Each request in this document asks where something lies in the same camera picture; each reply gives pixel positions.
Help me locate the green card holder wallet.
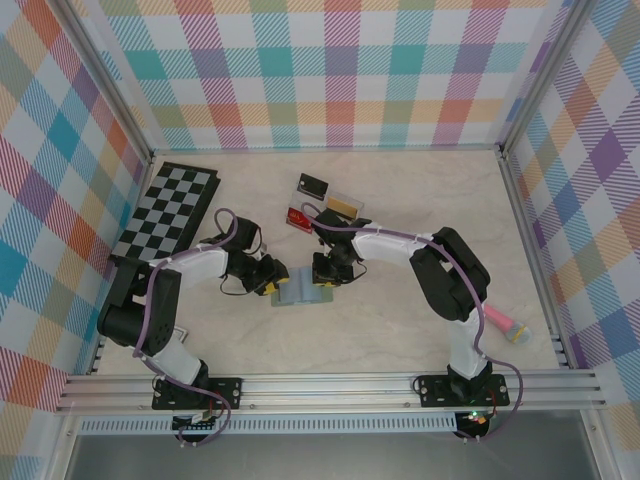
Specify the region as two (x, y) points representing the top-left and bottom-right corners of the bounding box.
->
(270, 265), (335, 308)

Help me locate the gold magnetic stripe card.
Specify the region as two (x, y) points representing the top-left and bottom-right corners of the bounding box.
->
(325, 195), (361, 221)

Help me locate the red card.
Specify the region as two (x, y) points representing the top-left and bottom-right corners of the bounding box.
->
(284, 205), (315, 234)

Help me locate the clear acrylic card organizer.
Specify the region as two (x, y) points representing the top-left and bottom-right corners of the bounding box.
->
(284, 174), (365, 251)

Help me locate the black card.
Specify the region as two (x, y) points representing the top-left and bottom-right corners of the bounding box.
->
(296, 173), (330, 199)

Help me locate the black grey chessboard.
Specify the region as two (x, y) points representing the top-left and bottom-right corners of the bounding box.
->
(108, 160), (222, 266)

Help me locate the pink toy microphone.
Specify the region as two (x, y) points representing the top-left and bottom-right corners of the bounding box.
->
(483, 305), (534, 345)

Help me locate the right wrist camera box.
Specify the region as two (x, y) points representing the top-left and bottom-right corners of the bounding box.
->
(313, 208), (347, 244)

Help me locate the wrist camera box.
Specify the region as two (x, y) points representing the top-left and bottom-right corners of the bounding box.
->
(230, 217), (264, 257)
(313, 208), (347, 244)

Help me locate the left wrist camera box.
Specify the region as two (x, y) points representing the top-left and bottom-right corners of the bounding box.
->
(230, 217), (264, 257)

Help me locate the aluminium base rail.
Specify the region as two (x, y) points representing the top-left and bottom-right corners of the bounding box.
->
(54, 369), (606, 414)

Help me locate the aluminium side rail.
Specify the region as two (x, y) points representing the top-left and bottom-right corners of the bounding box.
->
(87, 154), (154, 376)
(499, 149), (571, 369)

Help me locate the white slotted cable duct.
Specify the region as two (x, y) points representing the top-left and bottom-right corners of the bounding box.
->
(79, 417), (459, 435)

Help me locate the aluminium frame post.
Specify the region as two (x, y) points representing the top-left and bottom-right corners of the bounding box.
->
(54, 0), (154, 161)
(499, 0), (596, 156)

